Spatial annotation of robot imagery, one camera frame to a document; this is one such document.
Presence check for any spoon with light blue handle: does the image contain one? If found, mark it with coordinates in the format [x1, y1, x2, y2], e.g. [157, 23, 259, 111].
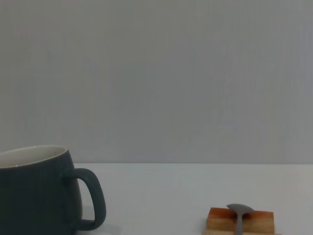
[226, 203, 255, 235]

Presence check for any dark grey ceramic cup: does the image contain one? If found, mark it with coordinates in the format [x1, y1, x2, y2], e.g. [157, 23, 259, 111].
[0, 144, 107, 235]

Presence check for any orange stained wooden block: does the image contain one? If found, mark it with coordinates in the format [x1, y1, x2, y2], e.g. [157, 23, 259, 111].
[206, 207, 274, 232]

